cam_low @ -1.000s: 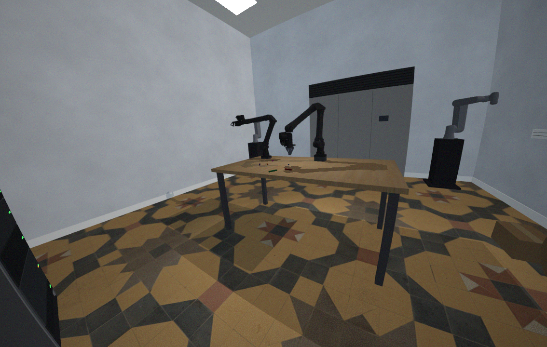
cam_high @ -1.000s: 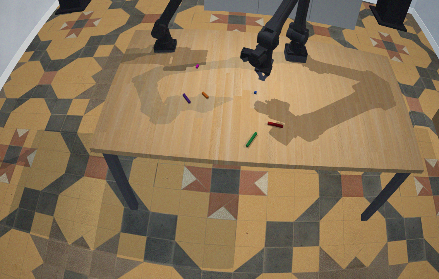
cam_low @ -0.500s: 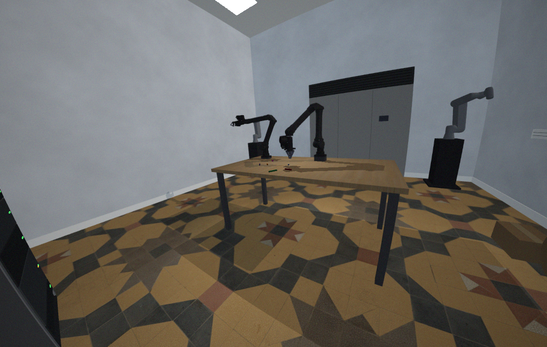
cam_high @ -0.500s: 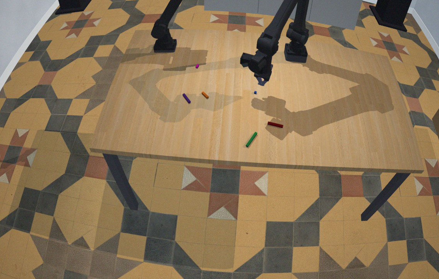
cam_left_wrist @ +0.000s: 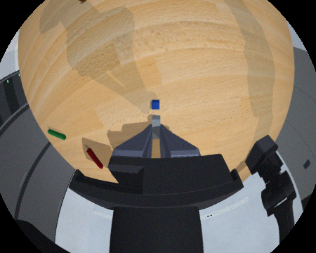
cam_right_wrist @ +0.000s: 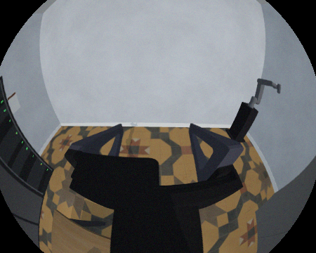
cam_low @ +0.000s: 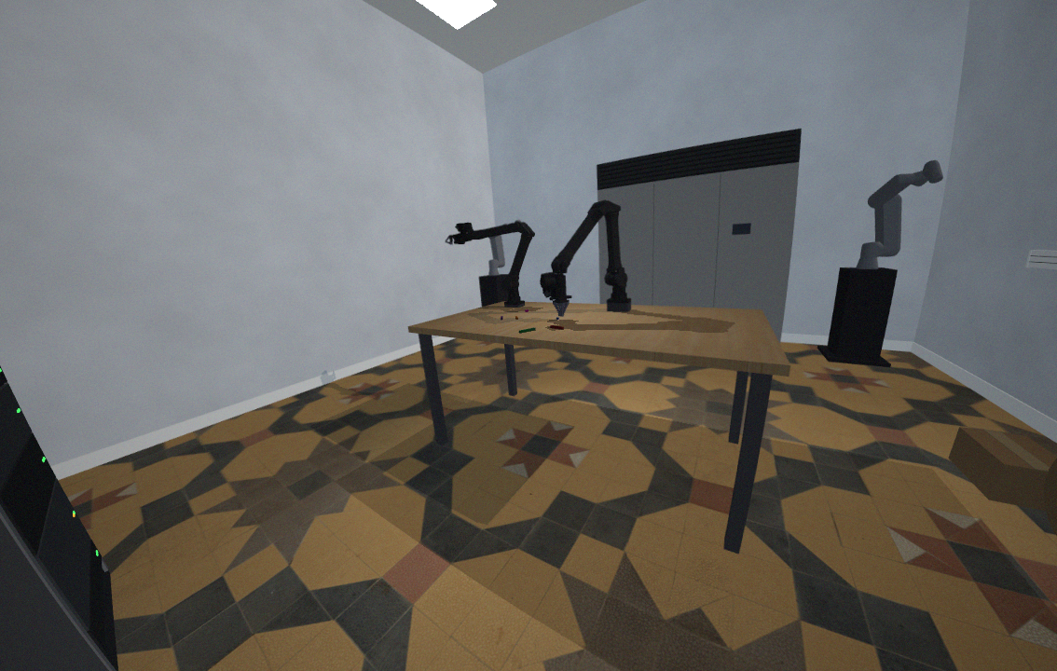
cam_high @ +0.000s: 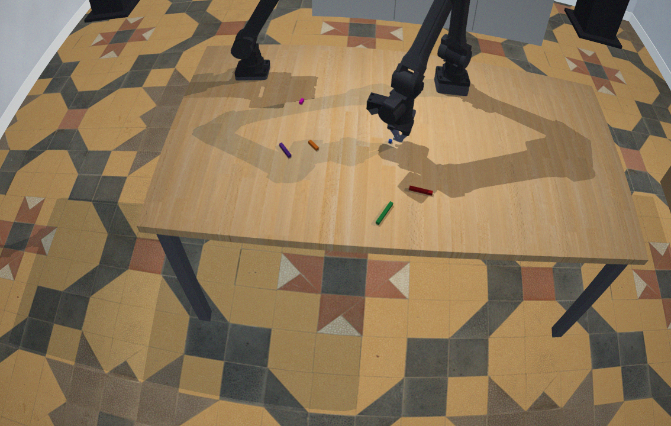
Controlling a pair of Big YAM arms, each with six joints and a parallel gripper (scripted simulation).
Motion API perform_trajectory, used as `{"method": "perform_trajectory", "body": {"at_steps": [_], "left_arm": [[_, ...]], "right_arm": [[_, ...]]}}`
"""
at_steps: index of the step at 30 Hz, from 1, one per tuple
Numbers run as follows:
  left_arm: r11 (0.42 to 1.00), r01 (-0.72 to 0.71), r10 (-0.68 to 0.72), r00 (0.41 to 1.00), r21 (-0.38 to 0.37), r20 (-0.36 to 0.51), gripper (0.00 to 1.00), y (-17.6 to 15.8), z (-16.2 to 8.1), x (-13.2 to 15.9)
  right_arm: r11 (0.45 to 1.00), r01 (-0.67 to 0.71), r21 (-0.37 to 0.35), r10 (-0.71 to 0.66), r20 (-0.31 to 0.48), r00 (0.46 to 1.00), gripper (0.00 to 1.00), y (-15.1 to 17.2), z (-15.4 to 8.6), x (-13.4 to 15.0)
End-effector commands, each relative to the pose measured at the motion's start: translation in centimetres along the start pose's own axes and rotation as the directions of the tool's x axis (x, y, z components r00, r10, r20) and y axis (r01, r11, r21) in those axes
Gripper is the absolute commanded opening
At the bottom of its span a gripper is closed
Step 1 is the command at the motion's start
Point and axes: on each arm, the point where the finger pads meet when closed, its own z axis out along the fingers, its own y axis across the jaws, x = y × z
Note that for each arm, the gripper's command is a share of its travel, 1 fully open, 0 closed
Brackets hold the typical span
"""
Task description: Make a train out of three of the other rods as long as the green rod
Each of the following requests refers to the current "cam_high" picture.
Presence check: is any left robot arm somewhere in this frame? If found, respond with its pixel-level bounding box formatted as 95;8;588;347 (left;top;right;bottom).
366;0;472;125

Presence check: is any green rod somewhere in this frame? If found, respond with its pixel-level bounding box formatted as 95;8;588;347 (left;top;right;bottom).
376;201;393;225

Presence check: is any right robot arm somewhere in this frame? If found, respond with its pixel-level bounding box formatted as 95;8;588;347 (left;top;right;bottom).
231;0;279;77

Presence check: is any dark red rod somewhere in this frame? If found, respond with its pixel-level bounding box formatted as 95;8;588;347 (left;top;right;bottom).
409;186;433;196

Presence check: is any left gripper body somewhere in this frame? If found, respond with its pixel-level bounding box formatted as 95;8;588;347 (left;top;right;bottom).
387;109;416;136

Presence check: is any purple rod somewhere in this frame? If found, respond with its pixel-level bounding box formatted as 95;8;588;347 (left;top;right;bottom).
279;143;292;158

